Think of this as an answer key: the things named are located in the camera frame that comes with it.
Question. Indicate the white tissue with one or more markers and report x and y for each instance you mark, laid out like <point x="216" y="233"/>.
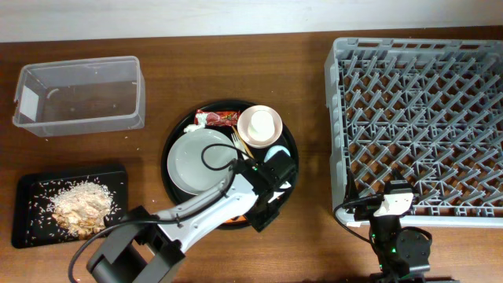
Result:
<point x="199" y="124"/>

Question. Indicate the black rectangular waste tray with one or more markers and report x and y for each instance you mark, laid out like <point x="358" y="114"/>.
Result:
<point x="33" y="221"/>

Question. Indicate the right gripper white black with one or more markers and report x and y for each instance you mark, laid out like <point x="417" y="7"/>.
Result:
<point x="365" y="211"/>

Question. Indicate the wooden chopstick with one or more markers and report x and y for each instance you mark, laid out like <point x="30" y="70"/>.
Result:
<point x="241" y="142"/>

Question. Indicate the white plastic fork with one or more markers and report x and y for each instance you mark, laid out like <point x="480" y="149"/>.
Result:
<point x="237" y="143"/>

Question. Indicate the grey dishwasher rack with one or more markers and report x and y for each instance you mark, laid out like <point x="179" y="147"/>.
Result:
<point x="428" y="108"/>

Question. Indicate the orange carrot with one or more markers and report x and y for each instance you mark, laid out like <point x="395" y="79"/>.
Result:
<point x="236" y="220"/>

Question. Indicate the round black serving tray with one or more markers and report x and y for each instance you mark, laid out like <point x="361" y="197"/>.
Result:
<point x="178" y="196"/>

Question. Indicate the clear plastic bin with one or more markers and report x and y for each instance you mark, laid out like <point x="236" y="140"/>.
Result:
<point x="80" y="96"/>

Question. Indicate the light blue cup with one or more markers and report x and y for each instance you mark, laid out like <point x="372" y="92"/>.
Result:
<point x="275" y="149"/>

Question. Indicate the red snack wrapper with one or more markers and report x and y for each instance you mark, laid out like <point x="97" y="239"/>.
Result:
<point x="218" y="118"/>

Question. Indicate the pink small bowl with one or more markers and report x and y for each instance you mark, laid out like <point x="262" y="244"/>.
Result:
<point x="244" y="119"/>

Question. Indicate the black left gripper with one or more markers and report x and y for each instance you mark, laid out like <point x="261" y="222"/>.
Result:
<point x="262" y="220"/>

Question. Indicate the grey round plate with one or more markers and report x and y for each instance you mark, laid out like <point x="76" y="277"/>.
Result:
<point x="184" y="163"/>

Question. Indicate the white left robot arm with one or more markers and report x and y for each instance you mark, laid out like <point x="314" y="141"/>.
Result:
<point x="147" y="247"/>

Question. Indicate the white cup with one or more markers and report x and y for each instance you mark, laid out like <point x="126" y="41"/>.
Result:
<point x="261" y="126"/>

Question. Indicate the pile of rice scraps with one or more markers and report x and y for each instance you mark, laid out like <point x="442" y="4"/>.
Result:
<point x="82" y="209"/>

